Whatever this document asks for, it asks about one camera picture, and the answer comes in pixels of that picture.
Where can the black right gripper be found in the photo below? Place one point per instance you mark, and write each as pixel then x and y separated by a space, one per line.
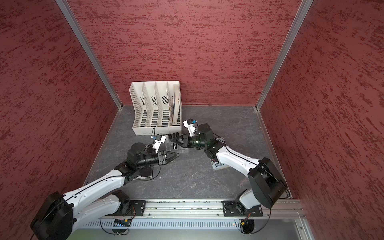
pixel 188 142

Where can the right aluminium corner post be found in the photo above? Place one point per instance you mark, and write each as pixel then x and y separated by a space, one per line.
pixel 292 33

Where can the white perforated file organizer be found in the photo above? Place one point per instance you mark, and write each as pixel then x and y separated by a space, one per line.
pixel 158 107

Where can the clear acrylic lipstick organizer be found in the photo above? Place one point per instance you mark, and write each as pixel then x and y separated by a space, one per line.
pixel 169 145

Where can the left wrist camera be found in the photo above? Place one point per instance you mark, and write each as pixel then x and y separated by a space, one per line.
pixel 157 141

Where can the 143-Storey Treehouse book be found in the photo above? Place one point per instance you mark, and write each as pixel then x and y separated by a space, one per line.
pixel 218 166

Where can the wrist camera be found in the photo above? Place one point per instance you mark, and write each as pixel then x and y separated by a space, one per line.
pixel 157 141
pixel 192 127

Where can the aluminium corner post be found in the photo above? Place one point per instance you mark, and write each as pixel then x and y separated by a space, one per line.
pixel 292 33
pixel 79 33

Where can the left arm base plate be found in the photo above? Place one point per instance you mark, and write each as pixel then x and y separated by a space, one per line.
pixel 131 208

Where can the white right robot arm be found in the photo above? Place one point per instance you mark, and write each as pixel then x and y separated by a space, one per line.
pixel 267 183

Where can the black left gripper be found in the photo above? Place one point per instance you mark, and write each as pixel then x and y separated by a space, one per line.
pixel 176 154

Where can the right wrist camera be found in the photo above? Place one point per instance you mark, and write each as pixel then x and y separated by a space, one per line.
pixel 192 127

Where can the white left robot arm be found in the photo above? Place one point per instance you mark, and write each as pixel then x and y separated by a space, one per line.
pixel 62 214

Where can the left aluminium corner post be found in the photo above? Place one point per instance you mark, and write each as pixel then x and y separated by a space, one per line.
pixel 79 33

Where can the aluminium mounting rail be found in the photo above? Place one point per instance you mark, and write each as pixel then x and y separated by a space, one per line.
pixel 213 209

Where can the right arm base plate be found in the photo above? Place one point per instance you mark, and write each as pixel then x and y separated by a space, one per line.
pixel 236 209

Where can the black Maugham paperback book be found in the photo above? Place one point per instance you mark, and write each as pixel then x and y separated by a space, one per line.
pixel 145 173

